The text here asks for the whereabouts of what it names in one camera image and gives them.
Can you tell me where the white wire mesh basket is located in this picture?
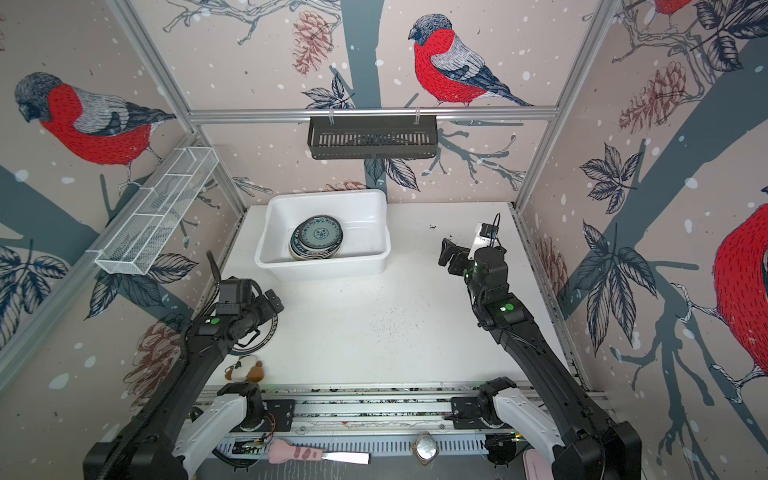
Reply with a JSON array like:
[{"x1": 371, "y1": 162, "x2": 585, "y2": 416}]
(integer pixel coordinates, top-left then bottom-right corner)
[{"x1": 95, "y1": 146, "x2": 219, "y2": 275}]

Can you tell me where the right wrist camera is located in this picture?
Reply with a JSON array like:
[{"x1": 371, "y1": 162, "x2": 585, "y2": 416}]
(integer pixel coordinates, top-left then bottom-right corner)
[{"x1": 469, "y1": 223, "x2": 499, "y2": 257}]

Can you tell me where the pink tray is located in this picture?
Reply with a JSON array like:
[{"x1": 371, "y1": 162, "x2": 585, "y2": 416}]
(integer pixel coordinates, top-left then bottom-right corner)
[{"x1": 523, "y1": 450, "x2": 553, "y2": 480}]

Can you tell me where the green rim lettered plate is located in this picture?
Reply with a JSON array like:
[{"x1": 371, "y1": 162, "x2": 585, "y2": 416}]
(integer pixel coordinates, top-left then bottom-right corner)
[{"x1": 289, "y1": 227, "x2": 341, "y2": 260}]

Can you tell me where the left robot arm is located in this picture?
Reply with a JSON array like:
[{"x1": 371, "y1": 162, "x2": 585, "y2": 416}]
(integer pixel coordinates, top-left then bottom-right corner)
[{"x1": 83, "y1": 265, "x2": 284, "y2": 479}]

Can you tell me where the black hanging shelf basket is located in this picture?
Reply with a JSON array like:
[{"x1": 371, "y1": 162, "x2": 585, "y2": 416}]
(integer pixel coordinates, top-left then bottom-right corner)
[{"x1": 307, "y1": 115, "x2": 438, "y2": 160}]

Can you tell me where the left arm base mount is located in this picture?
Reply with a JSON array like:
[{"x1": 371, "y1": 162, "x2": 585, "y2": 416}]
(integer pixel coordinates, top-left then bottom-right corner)
[{"x1": 231, "y1": 399, "x2": 296, "y2": 433}]

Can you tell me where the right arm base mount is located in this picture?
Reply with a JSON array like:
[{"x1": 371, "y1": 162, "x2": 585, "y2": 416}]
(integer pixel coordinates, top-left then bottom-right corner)
[{"x1": 445, "y1": 397, "x2": 502, "y2": 430}]

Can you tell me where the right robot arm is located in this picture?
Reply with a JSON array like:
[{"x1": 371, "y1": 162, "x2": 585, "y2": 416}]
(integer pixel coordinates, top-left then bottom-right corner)
[{"x1": 438, "y1": 239, "x2": 642, "y2": 479}]

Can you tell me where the teal patterned small plate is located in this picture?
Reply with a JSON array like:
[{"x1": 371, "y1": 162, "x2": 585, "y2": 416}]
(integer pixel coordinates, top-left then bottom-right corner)
[{"x1": 298, "y1": 215, "x2": 343, "y2": 250}]

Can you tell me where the white plastic bin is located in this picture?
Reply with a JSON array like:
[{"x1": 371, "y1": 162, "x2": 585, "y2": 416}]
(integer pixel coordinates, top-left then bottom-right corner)
[{"x1": 255, "y1": 189, "x2": 391, "y2": 282}]

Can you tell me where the brown white plush toy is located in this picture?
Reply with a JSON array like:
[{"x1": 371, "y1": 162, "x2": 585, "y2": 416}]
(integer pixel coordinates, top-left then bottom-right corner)
[{"x1": 225, "y1": 355, "x2": 265, "y2": 383}]

